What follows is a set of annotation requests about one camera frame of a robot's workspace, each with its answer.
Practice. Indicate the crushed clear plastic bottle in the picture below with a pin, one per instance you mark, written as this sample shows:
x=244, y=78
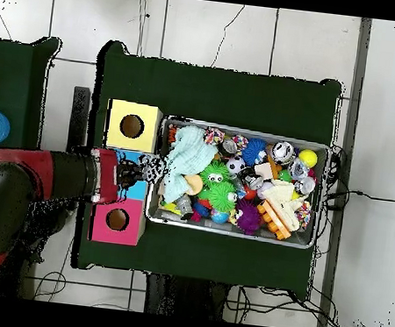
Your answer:
x=152, y=169

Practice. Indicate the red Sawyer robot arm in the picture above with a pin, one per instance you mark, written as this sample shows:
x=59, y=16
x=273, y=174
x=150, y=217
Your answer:
x=69, y=173

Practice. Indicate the wooden box with three holes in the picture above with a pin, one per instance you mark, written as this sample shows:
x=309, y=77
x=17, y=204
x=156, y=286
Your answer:
x=136, y=142

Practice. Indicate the mint green cloth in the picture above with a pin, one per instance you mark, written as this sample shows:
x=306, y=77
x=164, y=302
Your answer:
x=188, y=152

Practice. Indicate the black flat panel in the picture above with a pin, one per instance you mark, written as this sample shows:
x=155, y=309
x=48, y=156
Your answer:
x=79, y=118

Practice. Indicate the green fuzzy toy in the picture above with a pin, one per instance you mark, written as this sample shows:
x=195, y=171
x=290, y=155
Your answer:
x=220, y=196

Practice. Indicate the small soccer ball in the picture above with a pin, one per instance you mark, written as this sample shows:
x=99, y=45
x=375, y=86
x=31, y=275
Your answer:
x=236, y=165

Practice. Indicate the dark green table cloth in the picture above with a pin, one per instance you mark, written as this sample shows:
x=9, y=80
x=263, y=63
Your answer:
x=16, y=79
x=219, y=95

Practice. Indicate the blue fuzzy toy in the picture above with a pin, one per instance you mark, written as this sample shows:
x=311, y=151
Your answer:
x=253, y=151

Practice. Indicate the purple spiky toy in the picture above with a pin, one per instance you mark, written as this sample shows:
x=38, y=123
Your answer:
x=247, y=218

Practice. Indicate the orange toy building block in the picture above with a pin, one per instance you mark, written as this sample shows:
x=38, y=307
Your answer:
x=273, y=220

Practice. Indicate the cream knitted cloth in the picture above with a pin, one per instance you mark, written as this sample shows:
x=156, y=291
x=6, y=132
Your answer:
x=281, y=196

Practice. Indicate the yellow ball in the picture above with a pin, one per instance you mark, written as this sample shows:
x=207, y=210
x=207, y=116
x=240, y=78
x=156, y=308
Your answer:
x=307, y=158

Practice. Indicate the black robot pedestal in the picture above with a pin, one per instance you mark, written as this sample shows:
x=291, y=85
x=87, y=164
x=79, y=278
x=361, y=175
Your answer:
x=182, y=297

